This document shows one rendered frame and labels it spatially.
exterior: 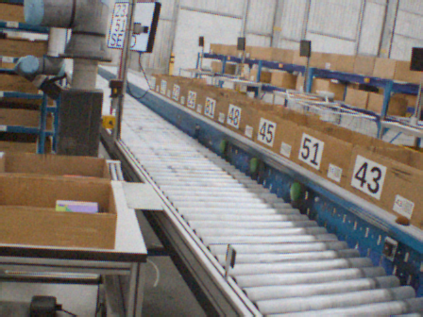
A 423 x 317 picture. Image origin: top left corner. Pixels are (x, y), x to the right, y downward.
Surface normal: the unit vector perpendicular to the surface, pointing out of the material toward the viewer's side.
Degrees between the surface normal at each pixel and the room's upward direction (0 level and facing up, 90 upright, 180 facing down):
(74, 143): 90
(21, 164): 90
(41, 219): 90
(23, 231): 91
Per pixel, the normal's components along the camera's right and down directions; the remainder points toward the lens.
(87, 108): 0.25, 0.25
